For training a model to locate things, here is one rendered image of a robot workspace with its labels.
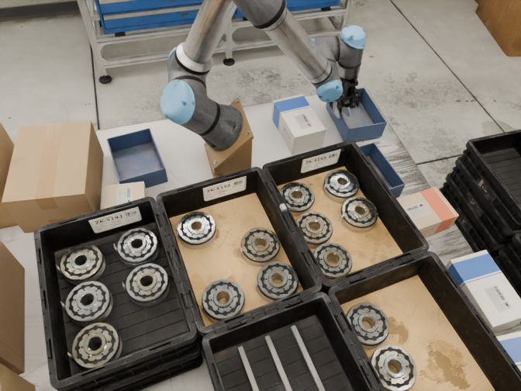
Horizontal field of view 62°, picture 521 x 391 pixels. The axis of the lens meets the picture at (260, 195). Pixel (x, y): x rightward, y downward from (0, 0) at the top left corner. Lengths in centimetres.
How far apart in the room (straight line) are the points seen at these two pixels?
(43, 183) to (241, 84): 183
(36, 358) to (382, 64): 277
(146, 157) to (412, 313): 98
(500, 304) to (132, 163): 120
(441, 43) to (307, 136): 230
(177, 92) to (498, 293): 104
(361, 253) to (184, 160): 70
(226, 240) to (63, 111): 194
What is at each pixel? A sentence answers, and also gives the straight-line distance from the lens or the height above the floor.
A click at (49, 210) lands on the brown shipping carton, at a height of 80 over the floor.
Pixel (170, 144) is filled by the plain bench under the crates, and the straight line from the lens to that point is 159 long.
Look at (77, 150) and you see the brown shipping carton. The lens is 142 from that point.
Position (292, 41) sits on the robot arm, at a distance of 114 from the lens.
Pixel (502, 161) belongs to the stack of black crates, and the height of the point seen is 49.
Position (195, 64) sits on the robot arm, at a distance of 134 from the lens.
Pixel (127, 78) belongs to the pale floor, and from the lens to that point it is 307.
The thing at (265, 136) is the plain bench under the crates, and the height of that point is 70.
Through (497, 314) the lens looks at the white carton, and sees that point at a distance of 131.
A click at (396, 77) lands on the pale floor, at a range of 321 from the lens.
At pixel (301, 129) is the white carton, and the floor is 79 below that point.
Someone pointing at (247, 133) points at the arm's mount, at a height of 90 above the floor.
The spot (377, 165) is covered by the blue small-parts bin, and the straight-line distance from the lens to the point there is 157.
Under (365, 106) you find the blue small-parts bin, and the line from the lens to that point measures 176.
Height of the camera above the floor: 184
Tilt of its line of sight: 53 degrees down
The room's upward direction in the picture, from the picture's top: 4 degrees clockwise
